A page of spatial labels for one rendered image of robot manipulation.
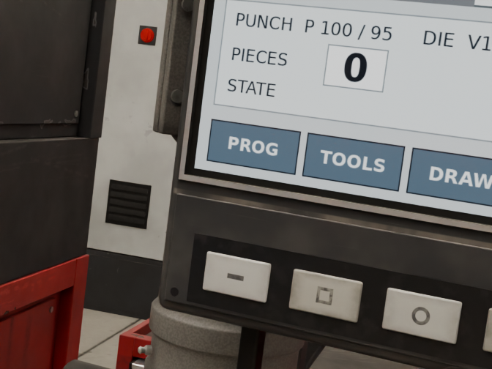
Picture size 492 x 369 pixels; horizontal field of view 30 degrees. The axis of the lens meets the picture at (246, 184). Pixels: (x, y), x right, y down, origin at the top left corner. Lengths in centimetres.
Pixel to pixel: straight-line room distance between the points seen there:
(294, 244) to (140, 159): 475
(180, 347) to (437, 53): 29
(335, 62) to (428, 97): 5
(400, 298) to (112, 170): 485
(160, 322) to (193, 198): 18
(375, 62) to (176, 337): 27
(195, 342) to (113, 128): 466
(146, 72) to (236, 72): 472
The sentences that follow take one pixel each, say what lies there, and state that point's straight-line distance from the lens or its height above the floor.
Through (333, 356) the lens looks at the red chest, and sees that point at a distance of 143.
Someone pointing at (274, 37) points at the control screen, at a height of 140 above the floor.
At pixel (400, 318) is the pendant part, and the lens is 47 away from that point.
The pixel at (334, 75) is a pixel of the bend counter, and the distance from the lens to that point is 47.
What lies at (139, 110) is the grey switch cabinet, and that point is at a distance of 521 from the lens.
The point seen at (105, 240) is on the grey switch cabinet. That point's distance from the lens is 534.
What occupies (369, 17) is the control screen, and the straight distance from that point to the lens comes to 47.
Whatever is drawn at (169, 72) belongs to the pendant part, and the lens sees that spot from 63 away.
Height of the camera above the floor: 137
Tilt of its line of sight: 6 degrees down
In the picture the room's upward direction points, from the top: 7 degrees clockwise
